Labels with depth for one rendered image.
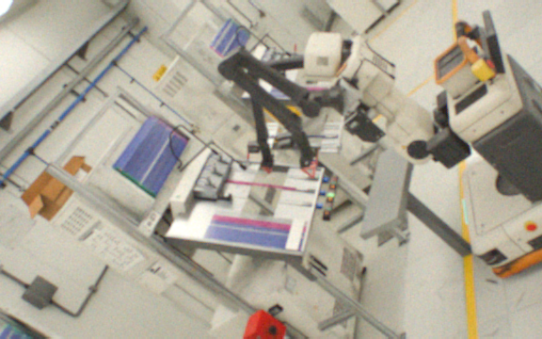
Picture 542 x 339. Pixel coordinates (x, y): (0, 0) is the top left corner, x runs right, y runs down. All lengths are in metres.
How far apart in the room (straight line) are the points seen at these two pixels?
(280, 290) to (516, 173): 1.31
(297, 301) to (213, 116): 1.69
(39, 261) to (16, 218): 0.35
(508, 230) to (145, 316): 2.84
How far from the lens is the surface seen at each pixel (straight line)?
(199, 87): 4.07
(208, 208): 3.04
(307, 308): 3.10
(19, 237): 4.34
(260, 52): 4.45
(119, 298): 4.45
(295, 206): 3.00
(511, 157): 2.40
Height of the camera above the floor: 1.82
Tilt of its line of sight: 16 degrees down
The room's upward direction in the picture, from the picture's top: 51 degrees counter-clockwise
